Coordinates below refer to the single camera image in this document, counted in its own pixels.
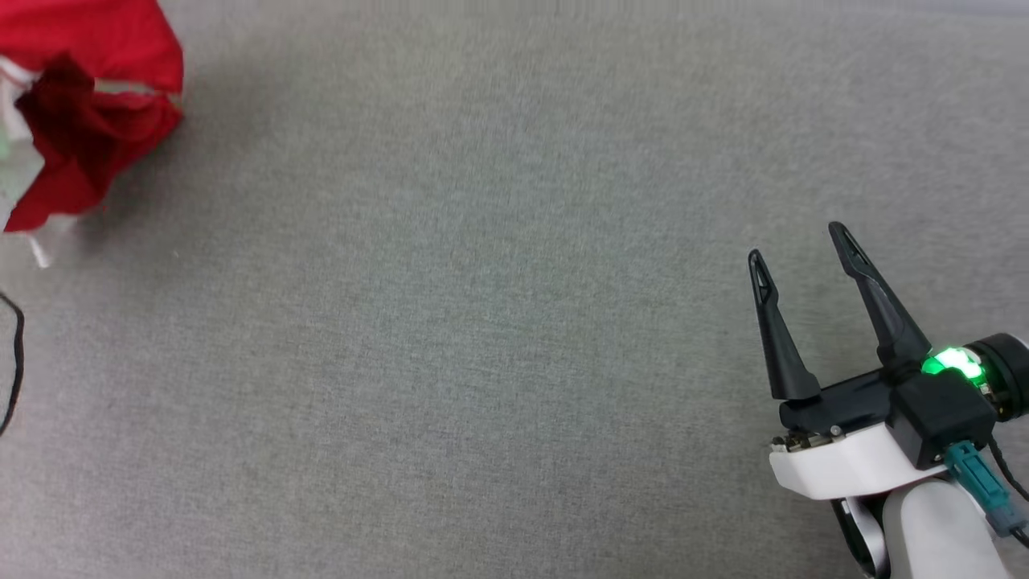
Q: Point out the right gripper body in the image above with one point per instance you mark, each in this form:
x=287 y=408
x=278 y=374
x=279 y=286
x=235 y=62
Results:
x=836 y=462

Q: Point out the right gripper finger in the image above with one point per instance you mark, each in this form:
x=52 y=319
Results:
x=888 y=318
x=780 y=346

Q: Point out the red and white jersey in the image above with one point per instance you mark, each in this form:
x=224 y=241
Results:
x=104 y=48

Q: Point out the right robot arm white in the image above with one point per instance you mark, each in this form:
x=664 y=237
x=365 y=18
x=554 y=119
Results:
x=940 y=535

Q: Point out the grey fabric sofa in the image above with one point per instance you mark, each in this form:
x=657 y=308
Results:
x=482 y=305

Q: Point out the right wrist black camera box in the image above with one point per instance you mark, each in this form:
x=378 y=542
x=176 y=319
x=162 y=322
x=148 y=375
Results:
x=940 y=418

